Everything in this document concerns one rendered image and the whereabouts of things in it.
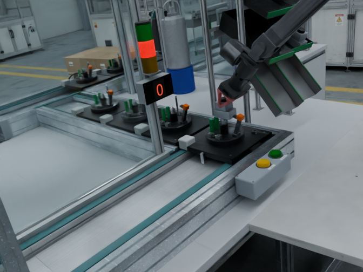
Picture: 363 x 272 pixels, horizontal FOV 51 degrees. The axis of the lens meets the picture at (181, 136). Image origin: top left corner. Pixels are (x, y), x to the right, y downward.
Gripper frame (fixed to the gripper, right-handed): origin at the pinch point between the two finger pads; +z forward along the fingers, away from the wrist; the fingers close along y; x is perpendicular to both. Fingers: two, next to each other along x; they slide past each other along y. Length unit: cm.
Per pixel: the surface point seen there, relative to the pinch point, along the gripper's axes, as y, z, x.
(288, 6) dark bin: -32.3, -25.2, -10.8
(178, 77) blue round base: -54, 58, -50
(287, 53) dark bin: -28.6, -13.8, 0.2
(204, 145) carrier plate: 9.2, 12.2, 6.0
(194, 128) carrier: -0.8, 20.7, -4.3
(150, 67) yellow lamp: 20.9, -6.8, -19.6
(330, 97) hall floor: -295, 142, 3
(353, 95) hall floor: -309, 130, 18
